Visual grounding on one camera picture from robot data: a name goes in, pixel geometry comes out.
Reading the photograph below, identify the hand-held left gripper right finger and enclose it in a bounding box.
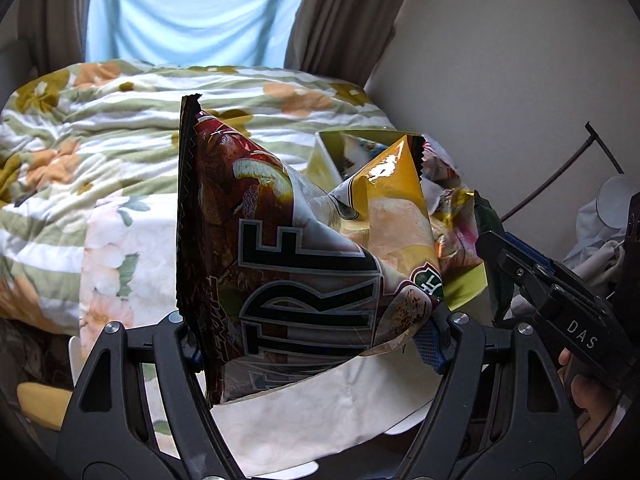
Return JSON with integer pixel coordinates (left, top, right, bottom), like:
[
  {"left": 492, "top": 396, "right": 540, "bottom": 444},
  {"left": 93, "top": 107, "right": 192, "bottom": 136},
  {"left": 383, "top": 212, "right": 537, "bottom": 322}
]
[{"left": 400, "top": 307, "right": 586, "bottom": 480}]

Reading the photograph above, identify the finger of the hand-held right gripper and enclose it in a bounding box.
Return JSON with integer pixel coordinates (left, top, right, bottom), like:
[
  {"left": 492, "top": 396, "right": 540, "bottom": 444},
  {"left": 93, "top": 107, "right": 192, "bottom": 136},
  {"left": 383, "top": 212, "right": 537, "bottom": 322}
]
[
  {"left": 502, "top": 232, "right": 585, "bottom": 287},
  {"left": 477, "top": 230, "right": 555, "bottom": 316}
]

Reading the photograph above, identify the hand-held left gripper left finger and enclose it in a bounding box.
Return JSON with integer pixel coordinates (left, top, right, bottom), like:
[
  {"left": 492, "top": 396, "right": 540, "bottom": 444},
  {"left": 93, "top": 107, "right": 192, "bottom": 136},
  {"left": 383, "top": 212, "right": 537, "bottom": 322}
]
[{"left": 55, "top": 310, "right": 241, "bottom": 480}]

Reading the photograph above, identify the yellow-green cardboard box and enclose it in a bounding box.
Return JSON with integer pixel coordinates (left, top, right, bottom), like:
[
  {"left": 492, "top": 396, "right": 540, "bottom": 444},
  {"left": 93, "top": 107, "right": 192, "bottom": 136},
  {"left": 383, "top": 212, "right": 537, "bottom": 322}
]
[{"left": 307, "top": 130, "right": 496, "bottom": 326}]

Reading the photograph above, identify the brown yellow chips bag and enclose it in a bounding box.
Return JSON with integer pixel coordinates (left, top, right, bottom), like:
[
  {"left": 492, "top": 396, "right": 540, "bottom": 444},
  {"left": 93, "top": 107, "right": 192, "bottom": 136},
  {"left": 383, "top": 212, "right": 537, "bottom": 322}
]
[{"left": 176, "top": 94, "right": 446, "bottom": 406}]

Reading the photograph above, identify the person's right hand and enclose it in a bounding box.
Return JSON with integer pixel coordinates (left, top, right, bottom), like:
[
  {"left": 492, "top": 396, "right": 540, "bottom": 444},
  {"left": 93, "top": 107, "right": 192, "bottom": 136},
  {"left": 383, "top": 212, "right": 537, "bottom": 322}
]
[{"left": 557, "top": 349, "right": 630, "bottom": 438}]

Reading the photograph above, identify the dark green bag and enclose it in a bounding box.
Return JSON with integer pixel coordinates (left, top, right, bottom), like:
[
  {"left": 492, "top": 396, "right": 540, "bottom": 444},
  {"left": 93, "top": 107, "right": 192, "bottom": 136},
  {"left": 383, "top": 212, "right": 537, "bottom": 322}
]
[{"left": 472, "top": 195, "right": 516, "bottom": 331}]

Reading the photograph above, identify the white garment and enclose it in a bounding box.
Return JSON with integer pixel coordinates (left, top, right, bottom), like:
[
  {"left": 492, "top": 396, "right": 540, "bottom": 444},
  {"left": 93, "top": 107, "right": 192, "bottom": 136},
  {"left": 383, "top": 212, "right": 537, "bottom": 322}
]
[{"left": 562, "top": 175, "right": 632, "bottom": 301}]

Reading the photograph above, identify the gold foil snack packet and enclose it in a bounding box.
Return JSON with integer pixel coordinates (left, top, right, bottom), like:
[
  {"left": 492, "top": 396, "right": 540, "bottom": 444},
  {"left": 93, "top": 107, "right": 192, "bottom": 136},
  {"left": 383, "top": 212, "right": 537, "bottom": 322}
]
[{"left": 425, "top": 189, "right": 486, "bottom": 281}]

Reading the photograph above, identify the white paper sheet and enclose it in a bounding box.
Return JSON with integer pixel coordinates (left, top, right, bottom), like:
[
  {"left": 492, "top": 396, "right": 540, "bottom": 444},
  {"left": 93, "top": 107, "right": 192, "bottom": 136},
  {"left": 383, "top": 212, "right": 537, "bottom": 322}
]
[{"left": 210, "top": 350, "right": 441, "bottom": 478}]

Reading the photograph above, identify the white red-striped snack bag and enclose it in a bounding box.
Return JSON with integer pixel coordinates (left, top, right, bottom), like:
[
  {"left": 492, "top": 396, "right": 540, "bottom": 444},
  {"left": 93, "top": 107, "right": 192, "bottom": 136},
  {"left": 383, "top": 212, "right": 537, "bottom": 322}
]
[{"left": 422, "top": 139, "right": 461, "bottom": 186}]

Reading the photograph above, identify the yellow cushion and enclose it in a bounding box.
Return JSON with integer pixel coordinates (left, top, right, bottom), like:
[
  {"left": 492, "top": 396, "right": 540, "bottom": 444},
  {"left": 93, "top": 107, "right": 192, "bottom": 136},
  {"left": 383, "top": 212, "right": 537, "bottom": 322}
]
[{"left": 17, "top": 382, "right": 73, "bottom": 431}]

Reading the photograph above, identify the silver cartoon snack bag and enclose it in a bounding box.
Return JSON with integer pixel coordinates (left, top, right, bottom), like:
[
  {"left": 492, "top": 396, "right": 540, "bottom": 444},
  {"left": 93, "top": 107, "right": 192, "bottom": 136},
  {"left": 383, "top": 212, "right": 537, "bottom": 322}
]
[{"left": 342, "top": 132, "right": 396, "bottom": 176}]

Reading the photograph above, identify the floral blanket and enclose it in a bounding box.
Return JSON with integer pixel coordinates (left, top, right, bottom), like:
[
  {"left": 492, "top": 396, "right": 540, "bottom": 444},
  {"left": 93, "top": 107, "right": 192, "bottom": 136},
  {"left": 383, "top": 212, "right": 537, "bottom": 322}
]
[{"left": 0, "top": 59, "right": 396, "bottom": 461}]

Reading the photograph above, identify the brown curtain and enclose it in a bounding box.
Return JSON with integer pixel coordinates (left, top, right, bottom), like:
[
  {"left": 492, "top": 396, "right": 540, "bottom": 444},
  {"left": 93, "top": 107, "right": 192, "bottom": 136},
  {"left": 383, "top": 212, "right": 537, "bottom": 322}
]
[
  {"left": 30, "top": 0, "right": 98, "bottom": 68},
  {"left": 282, "top": 0, "right": 426, "bottom": 91}
]

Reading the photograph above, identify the grey headboard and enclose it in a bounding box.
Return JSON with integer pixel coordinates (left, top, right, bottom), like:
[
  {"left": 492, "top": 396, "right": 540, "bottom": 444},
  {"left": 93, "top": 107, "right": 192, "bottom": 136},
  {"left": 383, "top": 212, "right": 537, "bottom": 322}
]
[{"left": 0, "top": 40, "right": 40, "bottom": 106}]

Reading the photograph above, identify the light blue sheer curtain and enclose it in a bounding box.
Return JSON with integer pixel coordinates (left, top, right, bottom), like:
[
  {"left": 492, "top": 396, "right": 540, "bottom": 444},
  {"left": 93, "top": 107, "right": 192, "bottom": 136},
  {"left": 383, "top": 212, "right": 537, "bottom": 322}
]
[{"left": 85, "top": 0, "right": 316, "bottom": 68}]

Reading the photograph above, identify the black metal wire rack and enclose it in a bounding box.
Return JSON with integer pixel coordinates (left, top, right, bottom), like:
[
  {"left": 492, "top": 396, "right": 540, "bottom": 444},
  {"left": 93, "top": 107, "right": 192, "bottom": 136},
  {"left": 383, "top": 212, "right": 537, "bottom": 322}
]
[{"left": 500, "top": 120, "right": 626, "bottom": 223}]

